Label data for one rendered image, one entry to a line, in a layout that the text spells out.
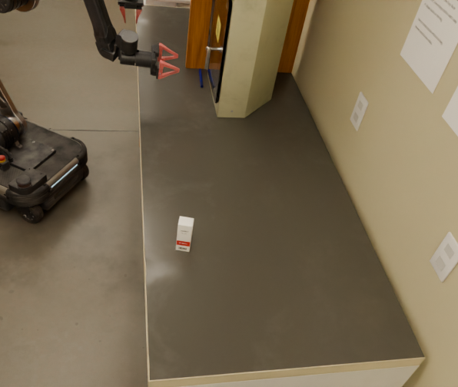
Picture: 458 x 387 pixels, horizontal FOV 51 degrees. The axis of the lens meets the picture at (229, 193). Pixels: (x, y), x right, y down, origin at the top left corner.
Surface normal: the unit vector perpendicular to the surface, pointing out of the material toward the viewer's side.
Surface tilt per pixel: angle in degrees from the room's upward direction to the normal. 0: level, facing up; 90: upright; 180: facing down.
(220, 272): 2
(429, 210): 90
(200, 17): 90
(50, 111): 0
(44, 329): 0
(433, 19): 90
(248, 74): 90
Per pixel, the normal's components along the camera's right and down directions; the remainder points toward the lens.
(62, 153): 0.14, -0.72
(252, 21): 0.15, 0.69
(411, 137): -0.98, 0.00
